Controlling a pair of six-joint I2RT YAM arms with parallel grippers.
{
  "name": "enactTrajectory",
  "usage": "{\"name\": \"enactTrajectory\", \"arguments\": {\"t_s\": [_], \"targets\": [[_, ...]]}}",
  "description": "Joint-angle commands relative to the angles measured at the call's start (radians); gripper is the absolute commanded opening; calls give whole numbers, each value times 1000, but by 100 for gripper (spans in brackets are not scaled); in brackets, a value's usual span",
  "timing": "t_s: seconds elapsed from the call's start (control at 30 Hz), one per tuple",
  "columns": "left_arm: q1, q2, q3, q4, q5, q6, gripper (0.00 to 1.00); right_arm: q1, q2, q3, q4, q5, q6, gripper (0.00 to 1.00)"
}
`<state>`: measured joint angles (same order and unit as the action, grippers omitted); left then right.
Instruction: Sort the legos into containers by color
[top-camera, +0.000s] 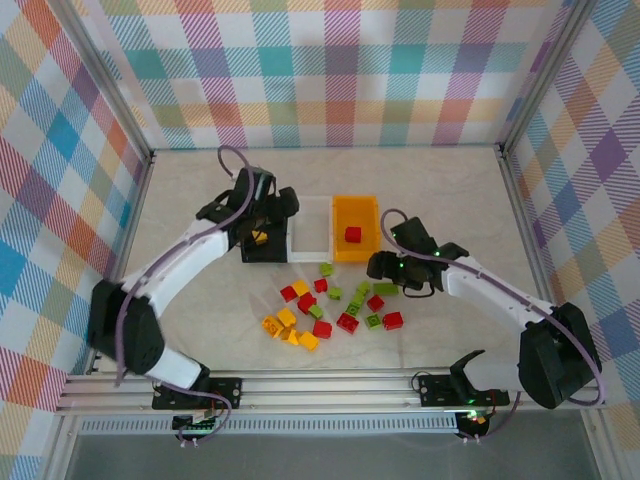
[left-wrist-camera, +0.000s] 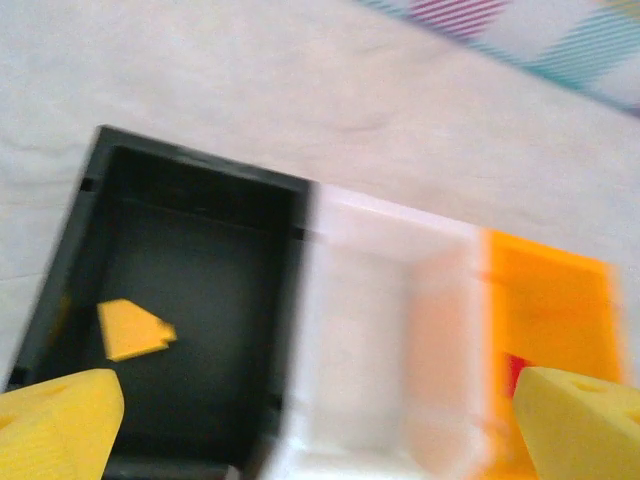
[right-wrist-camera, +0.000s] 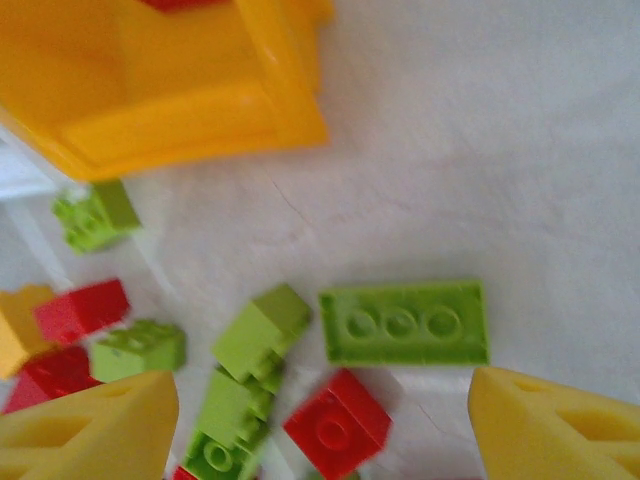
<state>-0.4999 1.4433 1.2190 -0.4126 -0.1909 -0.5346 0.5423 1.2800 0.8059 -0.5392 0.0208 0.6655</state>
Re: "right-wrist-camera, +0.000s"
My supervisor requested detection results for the orange plastic bin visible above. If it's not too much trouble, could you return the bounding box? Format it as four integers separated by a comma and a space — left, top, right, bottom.
0, 0, 335, 182

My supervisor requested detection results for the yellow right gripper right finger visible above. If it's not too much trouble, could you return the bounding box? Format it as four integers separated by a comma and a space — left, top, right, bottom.
467, 367, 640, 480

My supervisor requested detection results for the white plastic bin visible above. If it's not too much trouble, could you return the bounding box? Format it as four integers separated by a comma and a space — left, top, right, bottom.
0, 119, 59, 204

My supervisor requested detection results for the small green lego brick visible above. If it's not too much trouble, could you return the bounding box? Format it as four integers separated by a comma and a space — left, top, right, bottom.
197, 367, 276, 451
89, 319, 187, 384
51, 180, 142, 256
182, 429, 264, 480
212, 283, 314, 394

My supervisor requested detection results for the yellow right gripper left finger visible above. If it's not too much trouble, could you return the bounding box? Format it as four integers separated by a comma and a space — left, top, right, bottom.
0, 370, 180, 480

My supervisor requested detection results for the long green lego brick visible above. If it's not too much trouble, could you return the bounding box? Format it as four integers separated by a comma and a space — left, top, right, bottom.
318, 279, 491, 369

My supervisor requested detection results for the small yellow lego brick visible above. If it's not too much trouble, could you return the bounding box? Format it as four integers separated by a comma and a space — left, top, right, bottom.
0, 284, 56, 381

